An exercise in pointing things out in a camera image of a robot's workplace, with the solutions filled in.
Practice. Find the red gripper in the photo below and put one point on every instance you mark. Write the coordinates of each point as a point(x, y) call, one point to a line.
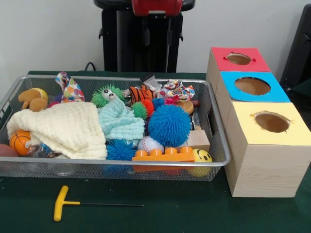
point(158, 7)

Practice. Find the multicolour print cloth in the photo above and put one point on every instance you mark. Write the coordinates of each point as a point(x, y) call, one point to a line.
point(177, 91)

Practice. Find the shallow silver mesh bin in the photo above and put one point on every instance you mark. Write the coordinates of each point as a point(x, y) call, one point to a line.
point(73, 172)

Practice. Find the wooden box with three holes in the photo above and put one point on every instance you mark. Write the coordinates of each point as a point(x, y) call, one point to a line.
point(267, 170)

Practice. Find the green spiky ball with eyes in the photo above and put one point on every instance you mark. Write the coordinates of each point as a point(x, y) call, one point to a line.
point(100, 100)

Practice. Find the large blue spiky ball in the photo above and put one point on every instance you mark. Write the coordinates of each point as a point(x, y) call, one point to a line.
point(168, 126)

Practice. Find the light blue waffle cloth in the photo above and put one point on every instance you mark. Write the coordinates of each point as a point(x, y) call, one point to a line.
point(119, 121)

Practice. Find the polka dot cloth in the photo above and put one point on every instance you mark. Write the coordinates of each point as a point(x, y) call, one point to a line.
point(73, 93)

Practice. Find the white baseball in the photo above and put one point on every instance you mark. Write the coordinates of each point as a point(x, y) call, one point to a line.
point(148, 145)

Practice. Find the small blue spiky ball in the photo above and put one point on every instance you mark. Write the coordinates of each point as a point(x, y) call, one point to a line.
point(120, 150)

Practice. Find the orange toy building brick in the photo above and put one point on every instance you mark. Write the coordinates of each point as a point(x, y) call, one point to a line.
point(162, 157)

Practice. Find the yellow smiley face ball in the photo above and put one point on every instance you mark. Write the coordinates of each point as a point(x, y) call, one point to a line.
point(202, 157)

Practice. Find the cream waffle cloth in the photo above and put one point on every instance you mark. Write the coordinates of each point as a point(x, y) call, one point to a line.
point(60, 126)

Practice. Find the black panel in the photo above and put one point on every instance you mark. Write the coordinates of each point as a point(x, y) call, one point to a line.
point(298, 48)

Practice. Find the brown plush toy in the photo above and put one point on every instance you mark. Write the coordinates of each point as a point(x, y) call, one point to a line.
point(34, 99)

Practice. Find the dark green table cloth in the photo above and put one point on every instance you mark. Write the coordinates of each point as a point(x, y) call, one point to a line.
point(305, 88)
point(170, 213)

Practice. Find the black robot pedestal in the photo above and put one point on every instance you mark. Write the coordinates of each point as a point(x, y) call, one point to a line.
point(114, 36)

